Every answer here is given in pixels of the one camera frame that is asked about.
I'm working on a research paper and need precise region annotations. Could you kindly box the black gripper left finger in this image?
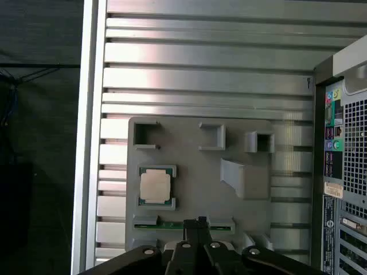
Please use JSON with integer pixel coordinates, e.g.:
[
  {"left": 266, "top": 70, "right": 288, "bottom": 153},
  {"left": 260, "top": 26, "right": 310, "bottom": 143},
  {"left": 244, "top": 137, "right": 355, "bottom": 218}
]
[{"left": 85, "top": 219, "right": 203, "bottom": 275}]

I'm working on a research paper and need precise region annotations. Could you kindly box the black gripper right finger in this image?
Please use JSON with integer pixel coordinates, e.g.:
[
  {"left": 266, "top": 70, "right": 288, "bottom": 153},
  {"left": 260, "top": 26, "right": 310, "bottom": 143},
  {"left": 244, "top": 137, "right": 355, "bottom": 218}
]
[{"left": 198, "top": 217, "right": 325, "bottom": 275}]

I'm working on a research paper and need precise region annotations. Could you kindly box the silver square CPU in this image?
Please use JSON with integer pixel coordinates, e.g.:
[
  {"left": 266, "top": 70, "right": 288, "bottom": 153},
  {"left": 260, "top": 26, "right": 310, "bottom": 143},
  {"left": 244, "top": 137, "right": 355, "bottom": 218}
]
[{"left": 139, "top": 168, "right": 174, "bottom": 205}]

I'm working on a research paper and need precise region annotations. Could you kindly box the green RAM stick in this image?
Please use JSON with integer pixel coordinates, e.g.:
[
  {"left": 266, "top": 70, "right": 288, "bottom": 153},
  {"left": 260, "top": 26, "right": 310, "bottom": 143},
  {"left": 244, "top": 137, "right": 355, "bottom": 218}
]
[{"left": 134, "top": 222, "right": 232, "bottom": 231}]

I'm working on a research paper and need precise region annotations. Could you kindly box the grey plastic parts rack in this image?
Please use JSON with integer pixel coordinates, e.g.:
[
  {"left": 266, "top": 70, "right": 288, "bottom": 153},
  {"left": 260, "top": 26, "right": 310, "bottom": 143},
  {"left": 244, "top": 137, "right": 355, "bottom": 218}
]
[{"left": 125, "top": 116, "right": 276, "bottom": 253}]

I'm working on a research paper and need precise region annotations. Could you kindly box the black open PC case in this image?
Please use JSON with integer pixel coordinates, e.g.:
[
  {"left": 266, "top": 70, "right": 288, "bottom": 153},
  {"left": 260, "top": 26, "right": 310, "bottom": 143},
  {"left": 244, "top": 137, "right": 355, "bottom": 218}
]
[{"left": 313, "top": 28, "right": 367, "bottom": 275}]

